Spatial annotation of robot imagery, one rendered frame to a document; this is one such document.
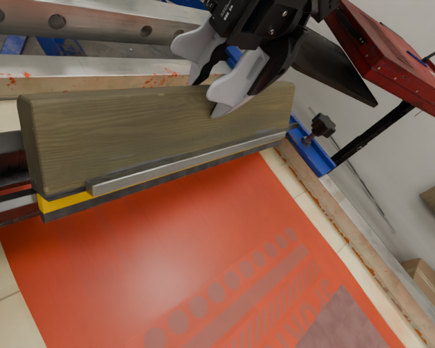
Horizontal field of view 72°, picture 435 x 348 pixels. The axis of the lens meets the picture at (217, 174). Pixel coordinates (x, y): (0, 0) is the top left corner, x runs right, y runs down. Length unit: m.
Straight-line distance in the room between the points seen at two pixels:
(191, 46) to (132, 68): 0.19
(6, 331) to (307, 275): 0.36
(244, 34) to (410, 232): 2.33
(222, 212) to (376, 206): 2.11
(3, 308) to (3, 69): 0.25
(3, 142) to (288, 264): 0.37
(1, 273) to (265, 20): 0.30
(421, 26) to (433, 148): 0.73
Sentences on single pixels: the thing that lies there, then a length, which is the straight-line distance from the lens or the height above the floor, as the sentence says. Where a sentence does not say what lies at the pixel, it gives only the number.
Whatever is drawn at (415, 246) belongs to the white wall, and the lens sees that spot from 2.54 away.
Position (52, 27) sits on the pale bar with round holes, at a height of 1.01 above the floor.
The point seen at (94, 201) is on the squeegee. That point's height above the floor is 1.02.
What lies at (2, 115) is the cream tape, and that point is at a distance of 0.42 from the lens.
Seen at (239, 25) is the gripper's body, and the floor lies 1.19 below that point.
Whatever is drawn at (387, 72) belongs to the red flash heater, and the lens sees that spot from 1.19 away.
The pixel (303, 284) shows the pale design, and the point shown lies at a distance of 0.47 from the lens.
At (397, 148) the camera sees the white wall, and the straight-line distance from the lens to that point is 2.34.
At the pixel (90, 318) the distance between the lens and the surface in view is 0.32.
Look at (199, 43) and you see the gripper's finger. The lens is 0.32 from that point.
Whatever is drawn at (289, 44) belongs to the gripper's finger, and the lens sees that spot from 0.28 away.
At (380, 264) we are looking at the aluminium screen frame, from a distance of 0.60.
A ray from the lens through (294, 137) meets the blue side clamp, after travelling 0.58.
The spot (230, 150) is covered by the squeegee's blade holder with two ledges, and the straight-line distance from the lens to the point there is 0.35.
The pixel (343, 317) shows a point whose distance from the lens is 0.51.
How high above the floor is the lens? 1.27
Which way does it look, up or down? 42 degrees down
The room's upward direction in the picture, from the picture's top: 42 degrees clockwise
